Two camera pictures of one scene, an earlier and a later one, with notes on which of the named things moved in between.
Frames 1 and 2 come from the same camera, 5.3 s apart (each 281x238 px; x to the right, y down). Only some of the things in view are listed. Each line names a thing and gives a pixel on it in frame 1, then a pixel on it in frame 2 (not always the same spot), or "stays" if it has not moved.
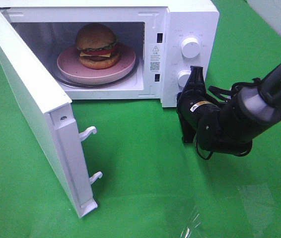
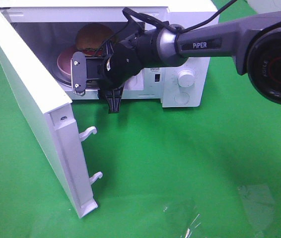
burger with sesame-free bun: (97, 45) stays
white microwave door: (49, 109) stays
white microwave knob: (182, 76) stays
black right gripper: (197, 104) → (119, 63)
